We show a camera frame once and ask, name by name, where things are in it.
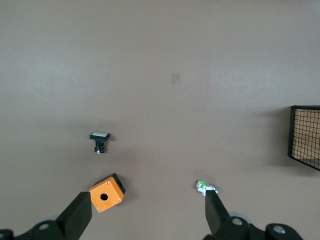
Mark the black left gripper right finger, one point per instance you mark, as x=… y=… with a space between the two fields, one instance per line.
x=217 y=215

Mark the black switch with white cap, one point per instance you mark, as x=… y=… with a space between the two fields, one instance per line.
x=99 y=135

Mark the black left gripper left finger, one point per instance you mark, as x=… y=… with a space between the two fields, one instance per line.
x=75 y=215

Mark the orange push button box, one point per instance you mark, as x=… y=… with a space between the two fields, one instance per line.
x=112 y=191

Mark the green push button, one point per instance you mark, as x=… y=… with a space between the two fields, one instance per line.
x=201 y=186

